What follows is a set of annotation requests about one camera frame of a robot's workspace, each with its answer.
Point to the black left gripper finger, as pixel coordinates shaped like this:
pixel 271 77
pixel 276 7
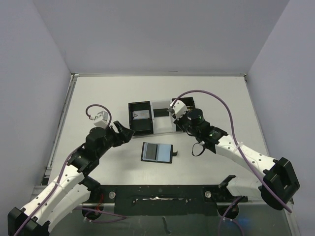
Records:
pixel 121 129
pixel 125 137

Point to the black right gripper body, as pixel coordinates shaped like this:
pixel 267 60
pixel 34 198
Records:
pixel 179 121

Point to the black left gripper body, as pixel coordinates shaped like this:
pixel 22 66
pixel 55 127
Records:
pixel 112 138

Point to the dark grey card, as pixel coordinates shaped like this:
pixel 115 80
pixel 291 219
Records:
pixel 151 151

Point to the black leather card holder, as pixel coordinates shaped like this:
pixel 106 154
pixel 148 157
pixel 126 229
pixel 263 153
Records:
pixel 165 153

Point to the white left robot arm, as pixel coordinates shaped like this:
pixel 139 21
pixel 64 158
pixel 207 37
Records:
pixel 70 188

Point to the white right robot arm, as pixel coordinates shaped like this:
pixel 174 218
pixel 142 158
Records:
pixel 278 181

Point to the silver credit card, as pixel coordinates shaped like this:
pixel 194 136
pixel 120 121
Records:
pixel 141 114

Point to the black credit card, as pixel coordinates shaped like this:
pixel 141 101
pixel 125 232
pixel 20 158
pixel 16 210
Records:
pixel 163 112

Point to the white middle bin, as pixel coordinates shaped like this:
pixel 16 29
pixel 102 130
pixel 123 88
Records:
pixel 162 125

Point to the black right bin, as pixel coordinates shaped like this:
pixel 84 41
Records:
pixel 189 102

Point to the black bin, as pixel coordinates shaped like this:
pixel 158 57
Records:
pixel 189 102
pixel 140 126

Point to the black left bin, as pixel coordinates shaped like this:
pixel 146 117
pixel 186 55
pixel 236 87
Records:
pixel 140 126

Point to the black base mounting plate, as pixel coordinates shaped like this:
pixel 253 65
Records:
pixel 161 200

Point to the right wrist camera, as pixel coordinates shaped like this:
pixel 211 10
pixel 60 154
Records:
pixel 177 109

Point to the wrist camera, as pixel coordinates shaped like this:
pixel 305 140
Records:
pixel 177 109
pixel 101 119

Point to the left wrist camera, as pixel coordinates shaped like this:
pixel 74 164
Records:
pixel 101 119

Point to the aluminium frame rail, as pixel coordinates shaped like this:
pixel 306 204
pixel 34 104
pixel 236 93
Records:
pixel 66 105

